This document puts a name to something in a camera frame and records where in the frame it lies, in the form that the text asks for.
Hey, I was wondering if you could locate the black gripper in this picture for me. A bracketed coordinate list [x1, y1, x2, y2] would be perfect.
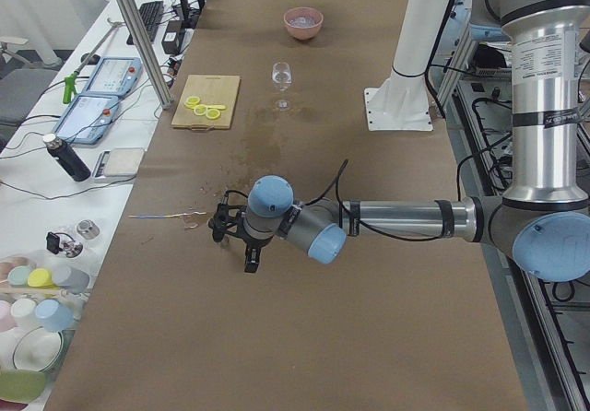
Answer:
[238, 230, 274, 273]

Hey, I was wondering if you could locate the steel double jigger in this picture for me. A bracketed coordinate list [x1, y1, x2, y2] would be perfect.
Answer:
[219, 235, 230, 248]

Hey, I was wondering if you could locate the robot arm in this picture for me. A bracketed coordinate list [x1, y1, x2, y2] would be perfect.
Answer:
[236, 0, 589, 282]

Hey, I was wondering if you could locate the pile of clear ice cubes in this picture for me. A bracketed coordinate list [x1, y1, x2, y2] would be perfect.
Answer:
[288, 15, 317, 29]

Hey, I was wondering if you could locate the clear wine glass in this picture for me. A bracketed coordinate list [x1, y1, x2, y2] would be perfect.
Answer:
[271, 62, 292, 111]

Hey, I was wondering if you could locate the pink bowl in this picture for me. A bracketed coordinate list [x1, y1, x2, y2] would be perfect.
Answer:
[283, 6, 324, 41]

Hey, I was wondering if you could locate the black power adapter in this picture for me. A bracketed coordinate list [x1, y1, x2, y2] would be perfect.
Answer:
[161, 20, 185, 55]

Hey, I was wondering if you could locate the black keyboard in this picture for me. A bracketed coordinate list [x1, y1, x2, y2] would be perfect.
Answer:
[139, 1, 164, 42]

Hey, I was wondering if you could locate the bamboo cutting board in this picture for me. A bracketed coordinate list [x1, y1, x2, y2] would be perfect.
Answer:
[171, 75, 241, 131]

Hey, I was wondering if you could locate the far lemon slice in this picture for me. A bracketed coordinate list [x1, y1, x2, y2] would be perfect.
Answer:
[184, 96, 201, 109]

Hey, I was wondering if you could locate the middle lemon slice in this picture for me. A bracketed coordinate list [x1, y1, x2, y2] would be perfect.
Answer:
[193, 104, 207, 116]

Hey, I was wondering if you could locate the kitchen scale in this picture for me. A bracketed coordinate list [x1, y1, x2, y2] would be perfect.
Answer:
[92, 147, 145, 183]

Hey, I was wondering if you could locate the steel weight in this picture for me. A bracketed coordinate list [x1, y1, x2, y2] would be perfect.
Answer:
[76, 219, 101, 241]

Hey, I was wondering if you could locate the grey cup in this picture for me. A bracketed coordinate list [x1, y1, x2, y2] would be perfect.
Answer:
[52, 264, 90, 294]

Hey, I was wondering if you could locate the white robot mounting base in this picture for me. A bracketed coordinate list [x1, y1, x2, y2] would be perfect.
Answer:
[364, 0, 453, 131]

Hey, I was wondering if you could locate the upper teach pendant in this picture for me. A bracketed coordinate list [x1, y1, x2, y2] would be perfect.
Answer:
[83, 56, 143, 98]

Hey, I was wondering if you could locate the teach pendant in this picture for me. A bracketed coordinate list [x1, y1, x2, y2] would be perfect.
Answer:
[53, 94, 120, 147]
[83, 56, 143, 98]

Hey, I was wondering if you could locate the light blue cup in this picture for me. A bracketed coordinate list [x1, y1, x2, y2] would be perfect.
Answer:
[34, 299, 75, 332]

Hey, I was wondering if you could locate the yellow cup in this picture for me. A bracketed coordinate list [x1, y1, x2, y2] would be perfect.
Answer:
[27, 268, 56, 289]

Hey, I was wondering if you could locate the lower teach pendant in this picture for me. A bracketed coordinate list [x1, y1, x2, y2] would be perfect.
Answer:
[53, 94, 120, 147]

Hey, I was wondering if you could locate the black water bottle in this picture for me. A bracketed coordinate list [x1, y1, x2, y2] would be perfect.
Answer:
[42, 133, 91, 182]

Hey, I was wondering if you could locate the mint cup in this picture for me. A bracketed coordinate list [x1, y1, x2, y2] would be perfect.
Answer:
[7, 265, 33, 288]

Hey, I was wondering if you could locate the white cup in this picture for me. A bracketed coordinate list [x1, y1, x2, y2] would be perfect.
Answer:
[10, 298, 41, 330]

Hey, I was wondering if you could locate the green bowl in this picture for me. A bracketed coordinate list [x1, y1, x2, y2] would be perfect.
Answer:
[1, 370, 48, 404]

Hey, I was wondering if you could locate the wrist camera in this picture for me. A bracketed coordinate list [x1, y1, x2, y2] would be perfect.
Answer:
[207, 203, 245, 243]

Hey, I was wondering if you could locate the lemon slice near handle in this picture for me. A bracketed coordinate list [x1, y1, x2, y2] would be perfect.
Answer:
[205, 109, 221, 120]

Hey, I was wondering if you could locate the aluminium frame post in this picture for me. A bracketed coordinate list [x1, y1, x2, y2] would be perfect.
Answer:
[116, 0, 173, 110]

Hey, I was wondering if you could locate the green handled grabber tool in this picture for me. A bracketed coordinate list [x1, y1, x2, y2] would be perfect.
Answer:
[62, 18, 124, 104]

